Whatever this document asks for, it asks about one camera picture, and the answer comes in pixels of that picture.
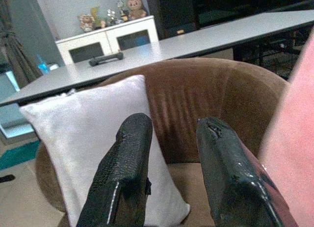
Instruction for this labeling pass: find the beige stuffed animal toy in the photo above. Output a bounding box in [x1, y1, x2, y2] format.
[78, 14, 96, 33]

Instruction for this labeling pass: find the silver ornament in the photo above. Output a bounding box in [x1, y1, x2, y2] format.
[106, 8, 119, 26]
[116, 0, 130, 22]

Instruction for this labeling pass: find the small black floor object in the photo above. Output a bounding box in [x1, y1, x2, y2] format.
[0, 174, 16, 184]

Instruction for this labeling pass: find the yellow green figurine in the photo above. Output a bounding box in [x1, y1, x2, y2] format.
[90, 6, 106, 29]

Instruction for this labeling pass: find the white cabinet with glass doors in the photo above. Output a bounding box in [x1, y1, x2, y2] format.
[55, 15, 159, 66]

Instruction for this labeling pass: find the brown sofa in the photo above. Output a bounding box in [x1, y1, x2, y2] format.
[35, 57, 290, 227]

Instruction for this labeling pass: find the grey brown curtain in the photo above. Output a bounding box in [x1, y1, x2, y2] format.
[0, 0, 43, 88]

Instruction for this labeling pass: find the blue plastic item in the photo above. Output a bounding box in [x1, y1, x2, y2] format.
[36, 54, 59, 75]

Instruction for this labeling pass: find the brown stuffed monkey toy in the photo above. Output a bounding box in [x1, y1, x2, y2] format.
[126, 0, 148, 20]

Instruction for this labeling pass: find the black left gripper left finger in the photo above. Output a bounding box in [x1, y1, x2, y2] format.
[76, 113, 154, 227]

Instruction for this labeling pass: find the pink pillow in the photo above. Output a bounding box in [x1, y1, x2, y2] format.
[259, 25, 314, 227]

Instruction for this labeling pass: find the white pillow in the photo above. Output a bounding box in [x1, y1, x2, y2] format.
[19, 74, 191, 227]

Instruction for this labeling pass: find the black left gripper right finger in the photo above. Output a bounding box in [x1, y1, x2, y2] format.
[196, 116, 299, 227]

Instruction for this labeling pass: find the teal rug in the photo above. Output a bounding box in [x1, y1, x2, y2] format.
[0, 140, 41, 171]

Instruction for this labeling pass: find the black handle-shaped device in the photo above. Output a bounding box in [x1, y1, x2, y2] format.
[88, 52, 124, 67]

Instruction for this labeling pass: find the grey long table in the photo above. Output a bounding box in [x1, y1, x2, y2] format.
[0, 9, 314, 107]

